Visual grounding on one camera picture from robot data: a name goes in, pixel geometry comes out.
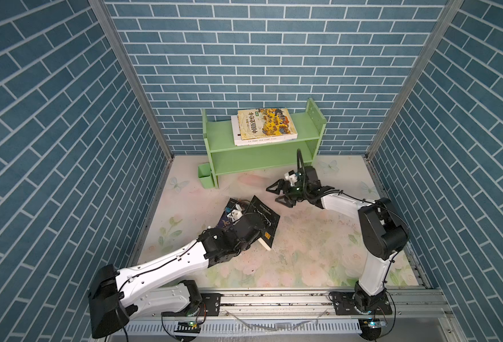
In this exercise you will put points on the white book brown stripes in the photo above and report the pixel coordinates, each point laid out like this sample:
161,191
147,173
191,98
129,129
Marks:
239,141

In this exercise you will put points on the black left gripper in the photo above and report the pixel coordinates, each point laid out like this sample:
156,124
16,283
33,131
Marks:
258,232

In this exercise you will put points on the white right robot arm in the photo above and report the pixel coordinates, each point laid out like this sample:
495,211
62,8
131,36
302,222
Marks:
384,232

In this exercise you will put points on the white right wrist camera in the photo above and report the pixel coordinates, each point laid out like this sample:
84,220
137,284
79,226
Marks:
291,178

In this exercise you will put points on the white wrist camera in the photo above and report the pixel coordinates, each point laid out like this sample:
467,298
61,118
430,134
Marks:
291,178
234,214

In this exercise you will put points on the yellow illustrated history book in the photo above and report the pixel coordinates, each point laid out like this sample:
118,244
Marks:
265,122

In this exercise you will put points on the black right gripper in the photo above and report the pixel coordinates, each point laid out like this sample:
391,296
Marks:
281,184

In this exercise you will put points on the green shelf rack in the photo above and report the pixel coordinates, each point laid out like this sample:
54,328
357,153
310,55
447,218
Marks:
227,158

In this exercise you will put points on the black book yellow text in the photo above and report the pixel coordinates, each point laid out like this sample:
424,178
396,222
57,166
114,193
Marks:
264,220

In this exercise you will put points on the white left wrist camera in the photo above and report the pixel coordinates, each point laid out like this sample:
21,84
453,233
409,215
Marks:
234,214

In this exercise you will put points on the metal base rail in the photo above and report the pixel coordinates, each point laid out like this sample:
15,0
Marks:
295,315

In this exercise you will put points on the purple book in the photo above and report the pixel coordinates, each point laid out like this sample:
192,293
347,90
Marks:
243,224

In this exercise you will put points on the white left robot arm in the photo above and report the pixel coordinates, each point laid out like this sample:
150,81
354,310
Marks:
114,294

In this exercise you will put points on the metal corner frame post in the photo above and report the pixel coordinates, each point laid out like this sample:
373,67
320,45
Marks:
108,26
446,17

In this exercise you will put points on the metal corner frame post right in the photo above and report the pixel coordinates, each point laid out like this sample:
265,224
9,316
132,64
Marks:
446,17

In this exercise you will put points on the metal corner frame post left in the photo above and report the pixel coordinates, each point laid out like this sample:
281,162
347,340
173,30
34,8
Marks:
108,26

